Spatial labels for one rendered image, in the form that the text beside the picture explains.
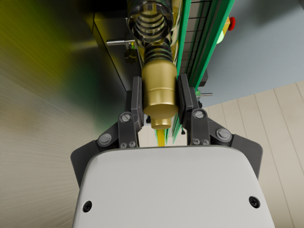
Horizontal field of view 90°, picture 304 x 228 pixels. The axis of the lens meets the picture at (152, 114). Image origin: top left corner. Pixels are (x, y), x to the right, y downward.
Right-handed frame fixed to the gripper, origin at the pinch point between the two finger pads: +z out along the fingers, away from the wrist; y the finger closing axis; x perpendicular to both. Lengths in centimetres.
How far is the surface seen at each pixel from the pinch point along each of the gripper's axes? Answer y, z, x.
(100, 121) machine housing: -14.8, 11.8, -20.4
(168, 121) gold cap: 1.3, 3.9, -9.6
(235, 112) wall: 114, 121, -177
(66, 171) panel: -12.0, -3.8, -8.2
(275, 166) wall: 136, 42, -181
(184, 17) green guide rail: 5.5, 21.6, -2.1
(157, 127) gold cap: -0.4, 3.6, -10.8
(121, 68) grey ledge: -12.5, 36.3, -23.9
